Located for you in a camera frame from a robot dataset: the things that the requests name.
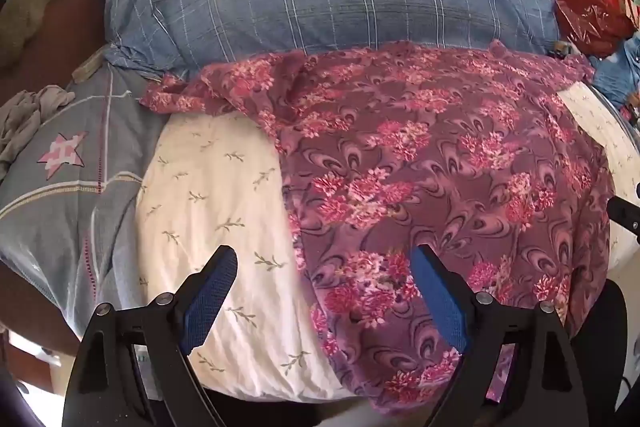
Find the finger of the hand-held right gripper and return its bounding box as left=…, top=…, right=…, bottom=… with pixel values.
left=606, top=184, right=640, bottom=238

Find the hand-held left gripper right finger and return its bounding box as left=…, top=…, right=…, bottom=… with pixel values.
left=410, top=244, right=591, bottom=427

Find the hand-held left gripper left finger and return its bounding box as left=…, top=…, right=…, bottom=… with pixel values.
left=62, top=245, right=238, bottom=427

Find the purple floral garment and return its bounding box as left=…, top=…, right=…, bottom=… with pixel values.
left=140, top=39, right=616, bottom=415

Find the white leaf-print quilt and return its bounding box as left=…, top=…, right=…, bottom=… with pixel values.
left=135, top=82, right=640, bottom=403

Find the person's dark trouser leg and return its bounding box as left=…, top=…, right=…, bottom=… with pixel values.
left=570, top=279, right=630, bottom=427

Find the blue denim cloth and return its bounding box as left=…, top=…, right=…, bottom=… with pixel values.
left=590, top=32, right=640, bottom=108

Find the grey star-print bedsheet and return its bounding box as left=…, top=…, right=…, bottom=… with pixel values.
left=0, top=57, right=166, bottom=338

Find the dark red plastic bag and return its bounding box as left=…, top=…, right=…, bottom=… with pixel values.
left=554, top=0, right=636, bottom=58

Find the red gift bag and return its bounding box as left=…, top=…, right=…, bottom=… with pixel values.
left=600, top=0, right=640, bottom=32

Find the crumpled grey cloth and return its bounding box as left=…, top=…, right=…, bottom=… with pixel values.
left=0, top=87, right=76, bottom=180

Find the olive cloth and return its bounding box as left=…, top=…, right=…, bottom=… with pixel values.
left=0, top=0, right=76, bottom=68

